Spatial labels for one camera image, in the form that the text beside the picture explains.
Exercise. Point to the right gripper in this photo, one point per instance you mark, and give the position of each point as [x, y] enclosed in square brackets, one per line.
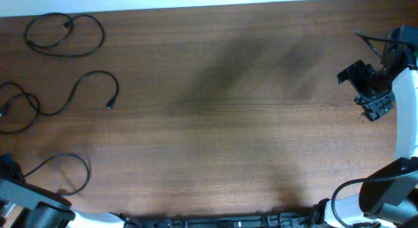
[371, 107]

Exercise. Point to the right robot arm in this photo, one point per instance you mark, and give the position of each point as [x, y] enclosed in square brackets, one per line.
[387, 198]

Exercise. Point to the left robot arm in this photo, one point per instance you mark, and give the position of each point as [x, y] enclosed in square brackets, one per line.
[43, 208]

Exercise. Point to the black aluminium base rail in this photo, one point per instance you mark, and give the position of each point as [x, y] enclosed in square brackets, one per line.
[283, 220]

